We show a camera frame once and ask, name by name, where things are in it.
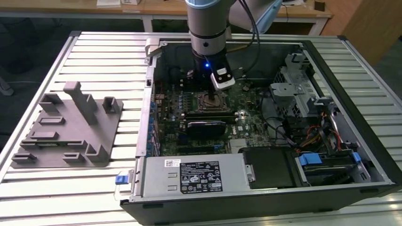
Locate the CPU socket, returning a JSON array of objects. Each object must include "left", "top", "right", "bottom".
[{"left": 195, "top": 91, "right": 227, "bottom": 112}]

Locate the black graphics card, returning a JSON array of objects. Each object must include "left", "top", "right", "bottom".
[{"left": 185, "top": 121, "right": 227, "bottom": 143}]

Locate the green motherboard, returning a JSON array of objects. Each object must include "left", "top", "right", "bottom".
[{"left": 152, "top": 80, "right": 275, "bottom": 157}]

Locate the silver drive cage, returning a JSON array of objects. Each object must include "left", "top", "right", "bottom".
[{"left": 268, "top": 53, "right": 319, "bottom": 120}]

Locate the silver chipset heatsink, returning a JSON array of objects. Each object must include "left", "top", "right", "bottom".
[{"left": 229, "top": 138, "right": 249, "bottom": 154}]

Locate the wooden desk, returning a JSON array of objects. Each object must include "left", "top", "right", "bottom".
[{"left": 0, "top": 0, "right": 333, "bottom": 36}]

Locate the black plastic shroud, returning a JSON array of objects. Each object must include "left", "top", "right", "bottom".
[{"left": 237, "top": 147, "right": 297, "bottom": 190}]

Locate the grey power supply unit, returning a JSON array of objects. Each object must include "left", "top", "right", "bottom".
[{"left": 129, "top": 154, "right": 253, "bottom": 203}]

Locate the grey parts rack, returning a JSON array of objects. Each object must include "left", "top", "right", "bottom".
[{"left": 10, "top": 81, "right": 125, "bottom": 169}]

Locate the blue disk carrier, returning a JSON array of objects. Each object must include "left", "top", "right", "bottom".
[{"left": 296, "top": 152, "right": 361, "bottom": 187}]

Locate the wooden cabinet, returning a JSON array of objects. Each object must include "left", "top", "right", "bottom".
[{"left": 321, "top": 0, "right": 402, "bottom": 68}]

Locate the black hard disk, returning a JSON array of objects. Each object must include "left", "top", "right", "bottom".
[{"left": 304, "top": 162, "right": 359, "bottom": 186}]

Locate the black PC case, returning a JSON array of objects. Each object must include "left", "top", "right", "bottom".
[{"left": 118, "top": 35, "right": 402, "bottom": 224}]

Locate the grey metal foot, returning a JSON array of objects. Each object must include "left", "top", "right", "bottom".
[{"left": 0, "top": 75, "right": 14, "bottom": 97}]

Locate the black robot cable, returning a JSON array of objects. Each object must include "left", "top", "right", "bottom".
[{"left": 236, "top": 0, "right": 261, "bottom": 77}]

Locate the yellow power wire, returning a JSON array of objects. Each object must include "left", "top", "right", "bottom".
[{"left": 299, "top": 112, "right": 329, "bottom": 148}]

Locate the red power wire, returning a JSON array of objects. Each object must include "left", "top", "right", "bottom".
[{"left": 328, "top": 127, "right": 343, "bottom": 152}]

